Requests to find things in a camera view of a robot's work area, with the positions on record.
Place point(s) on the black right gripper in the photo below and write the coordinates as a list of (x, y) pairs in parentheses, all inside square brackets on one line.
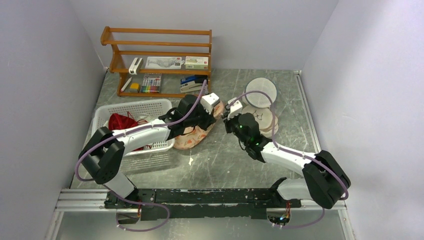
[(228, 122)]

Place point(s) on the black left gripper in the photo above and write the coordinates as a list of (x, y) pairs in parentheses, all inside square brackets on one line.
[(209, 119)]

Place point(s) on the floral peach laundry bag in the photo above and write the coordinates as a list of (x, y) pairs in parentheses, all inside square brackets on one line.
[(195, 137)]

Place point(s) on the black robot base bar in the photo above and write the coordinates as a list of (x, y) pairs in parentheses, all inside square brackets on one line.
[(162, 203)]

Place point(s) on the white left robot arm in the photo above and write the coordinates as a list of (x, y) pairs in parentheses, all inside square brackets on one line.
[(103, 154)]

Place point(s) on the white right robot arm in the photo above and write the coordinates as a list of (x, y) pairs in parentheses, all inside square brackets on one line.
[(322, 179)]

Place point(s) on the beige round laundry bag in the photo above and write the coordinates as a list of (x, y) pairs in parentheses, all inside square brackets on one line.
[(263, 117)]

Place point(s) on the white round mesh laundry bag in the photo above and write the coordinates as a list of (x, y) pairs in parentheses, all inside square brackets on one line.
[(261, 100)]

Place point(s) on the white bra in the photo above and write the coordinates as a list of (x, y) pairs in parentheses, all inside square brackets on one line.
[(145, 117)]

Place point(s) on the red bra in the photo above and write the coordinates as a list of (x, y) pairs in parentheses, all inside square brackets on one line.
[(122, 122)]

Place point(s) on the blue black stapler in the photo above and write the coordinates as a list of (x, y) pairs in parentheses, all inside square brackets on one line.
[(192, 83)]

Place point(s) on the white green box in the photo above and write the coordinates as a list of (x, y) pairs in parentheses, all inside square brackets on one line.
[(196, 63)]

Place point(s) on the coloured marker pen set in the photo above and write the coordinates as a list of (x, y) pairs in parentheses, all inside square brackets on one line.
[(151, 83)]

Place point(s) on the clear plastic package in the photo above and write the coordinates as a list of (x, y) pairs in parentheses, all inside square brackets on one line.
[(164, 62)]

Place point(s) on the yellow sticky note block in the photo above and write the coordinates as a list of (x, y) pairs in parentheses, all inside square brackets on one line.
[(135, 88)]

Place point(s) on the white marker pen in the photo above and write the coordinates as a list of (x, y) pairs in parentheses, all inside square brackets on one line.
[(125, 85)]

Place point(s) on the white plastic basket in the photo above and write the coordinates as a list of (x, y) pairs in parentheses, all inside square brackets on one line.
[(146, 110)]

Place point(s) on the white handheld device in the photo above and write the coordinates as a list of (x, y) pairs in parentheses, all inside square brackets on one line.
[(135, 66)]

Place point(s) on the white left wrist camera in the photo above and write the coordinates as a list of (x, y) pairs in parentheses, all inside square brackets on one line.
[(209, 102)]

